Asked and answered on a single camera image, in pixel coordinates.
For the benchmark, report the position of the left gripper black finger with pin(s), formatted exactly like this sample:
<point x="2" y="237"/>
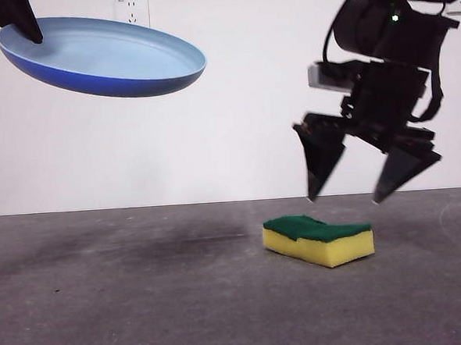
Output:
<point x="13" y="13"/>

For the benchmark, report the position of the yellow sponge green scouring pad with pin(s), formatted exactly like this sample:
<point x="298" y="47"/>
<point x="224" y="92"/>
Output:
<point x="325" y="249"/>

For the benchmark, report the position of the right wrist grey camera box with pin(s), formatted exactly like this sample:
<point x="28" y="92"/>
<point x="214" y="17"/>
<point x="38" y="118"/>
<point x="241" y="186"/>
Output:
<point x="316" y="77"/>

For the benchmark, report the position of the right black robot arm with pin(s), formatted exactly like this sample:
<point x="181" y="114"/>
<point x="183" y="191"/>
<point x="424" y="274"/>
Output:
<point x="362" y="23"/>

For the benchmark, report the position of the blue round plate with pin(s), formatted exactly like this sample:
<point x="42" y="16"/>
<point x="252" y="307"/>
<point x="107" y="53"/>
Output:
<point x="110" y="54"/>

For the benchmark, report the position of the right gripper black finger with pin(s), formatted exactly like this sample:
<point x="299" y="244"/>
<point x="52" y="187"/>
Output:
<point x="402" y="170"/>
<point x="321" y="159"/>

